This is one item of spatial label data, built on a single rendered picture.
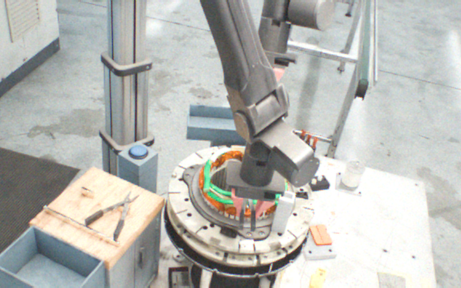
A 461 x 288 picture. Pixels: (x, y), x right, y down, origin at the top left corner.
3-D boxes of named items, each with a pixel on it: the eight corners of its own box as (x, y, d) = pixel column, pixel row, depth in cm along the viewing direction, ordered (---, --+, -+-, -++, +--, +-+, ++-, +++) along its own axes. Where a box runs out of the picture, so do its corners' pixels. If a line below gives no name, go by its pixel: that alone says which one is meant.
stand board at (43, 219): (110, 270, 91) (109, 262, 90) (30, 230, 96) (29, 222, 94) (164, 205, 106) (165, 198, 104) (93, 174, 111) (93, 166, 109)
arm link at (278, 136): (273, 78, 74) (230, 108, 72) (328, 116, 68) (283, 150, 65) (279, 128, 84) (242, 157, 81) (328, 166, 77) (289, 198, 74)
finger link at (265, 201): (266, 231, 87) (277, 194, 82) (228, 226, 87) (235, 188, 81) (266, 205, 93) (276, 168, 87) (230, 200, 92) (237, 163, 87)
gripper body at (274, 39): (296, 67, 86) (305, 26, 84) (240, 57, 86) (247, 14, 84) (294, 63, 92) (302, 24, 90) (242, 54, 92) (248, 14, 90)
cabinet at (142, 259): (113, 341, 107) (110, 269, 91) (46, 305, 112) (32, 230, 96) (158, 278, 122) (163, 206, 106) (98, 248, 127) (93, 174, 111)
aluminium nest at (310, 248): (335, 258, 134) (338, 253, 133) (305, 261, 132) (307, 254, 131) (321, 226, 143) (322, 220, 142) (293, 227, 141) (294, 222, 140)
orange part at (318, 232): (332, 245, 136) (333, 242, 135) (316, 246, 135) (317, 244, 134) (324, 226, 141) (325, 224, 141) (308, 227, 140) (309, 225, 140)
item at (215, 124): (258, 183, 155) (275, 110, 137) (262, 207, 146) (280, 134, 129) (181, 178, 152) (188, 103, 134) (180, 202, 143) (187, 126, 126)
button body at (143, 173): (154, 221, 136) (158, 152, 121) (138, 235, 132) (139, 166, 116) (136, 209, 139) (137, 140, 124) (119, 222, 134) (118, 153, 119)
